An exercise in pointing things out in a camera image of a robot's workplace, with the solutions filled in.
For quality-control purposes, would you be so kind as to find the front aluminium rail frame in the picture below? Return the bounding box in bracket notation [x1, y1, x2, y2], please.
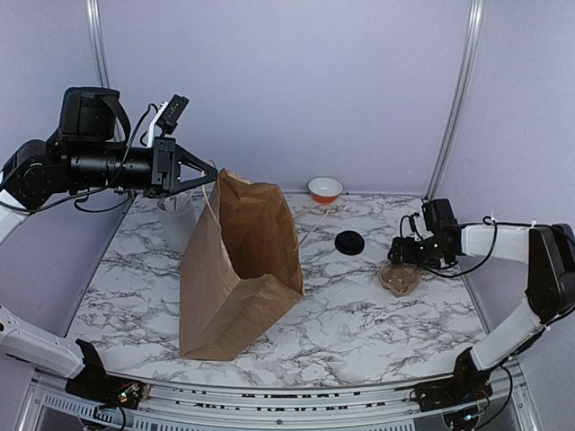
[15, 362, 542, 430]

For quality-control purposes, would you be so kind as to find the brown pulp cup carrier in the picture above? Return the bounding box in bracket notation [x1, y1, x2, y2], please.
[377, 263, 421, 297]

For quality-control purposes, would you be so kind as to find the orange white bowl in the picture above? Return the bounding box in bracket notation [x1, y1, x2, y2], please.
[307, 177, 342, 205]

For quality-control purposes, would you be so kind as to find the brown paper bag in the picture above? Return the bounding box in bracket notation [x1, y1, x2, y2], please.
[179, 169, 305, 361]

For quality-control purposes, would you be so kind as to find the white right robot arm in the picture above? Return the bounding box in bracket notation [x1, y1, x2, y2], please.
[388, 217, 574, 402]

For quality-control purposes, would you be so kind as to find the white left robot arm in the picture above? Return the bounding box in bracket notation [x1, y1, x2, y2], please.
[1, 87, 218, 240]

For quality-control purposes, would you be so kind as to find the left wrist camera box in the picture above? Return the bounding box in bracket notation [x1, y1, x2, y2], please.
[141, 94, 190, 148]

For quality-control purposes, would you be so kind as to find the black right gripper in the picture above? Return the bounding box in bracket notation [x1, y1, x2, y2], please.
[388, 235, 448, 269]

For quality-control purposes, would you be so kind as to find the black coffee cup lid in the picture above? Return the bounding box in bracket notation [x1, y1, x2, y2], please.
[334, 230, 365, 256]

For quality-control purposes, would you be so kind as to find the white container with sachets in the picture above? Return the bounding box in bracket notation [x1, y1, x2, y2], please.
[156, 191, 196, 252]

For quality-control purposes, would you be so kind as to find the right corner aluminium post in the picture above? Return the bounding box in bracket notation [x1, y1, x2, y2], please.
[424, 0, 485, 200]

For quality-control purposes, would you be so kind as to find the corner aluminium post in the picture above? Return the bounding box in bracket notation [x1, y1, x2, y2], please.
[424, 0, 485, 200]
[85, 0, 111, 88]

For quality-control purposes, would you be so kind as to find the left corner aluminium post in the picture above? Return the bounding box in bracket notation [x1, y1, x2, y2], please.
[85, 0, 111, 88]

